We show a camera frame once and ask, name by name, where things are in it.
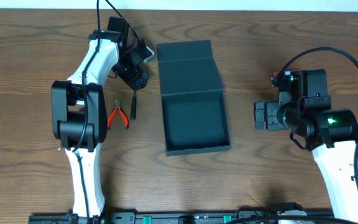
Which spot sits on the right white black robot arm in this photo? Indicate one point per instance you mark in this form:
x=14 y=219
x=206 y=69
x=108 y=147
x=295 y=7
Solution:
x=304 y=108

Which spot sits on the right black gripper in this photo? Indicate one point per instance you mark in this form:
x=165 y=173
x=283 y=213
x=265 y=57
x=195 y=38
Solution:
x=261 y=111

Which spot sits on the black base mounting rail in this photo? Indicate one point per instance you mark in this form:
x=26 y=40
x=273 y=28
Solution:
x=133 y=217

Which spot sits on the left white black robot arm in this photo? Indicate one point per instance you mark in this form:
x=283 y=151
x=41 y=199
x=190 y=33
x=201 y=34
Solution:
x=79 y=115

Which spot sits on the small steel claw hammer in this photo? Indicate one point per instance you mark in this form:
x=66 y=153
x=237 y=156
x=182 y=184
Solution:
x=133 y=106

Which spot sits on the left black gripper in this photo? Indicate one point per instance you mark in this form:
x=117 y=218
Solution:
x=137 y=82

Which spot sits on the black open gift box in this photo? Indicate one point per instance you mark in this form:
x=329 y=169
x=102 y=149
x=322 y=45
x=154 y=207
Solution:
x=192 y=92

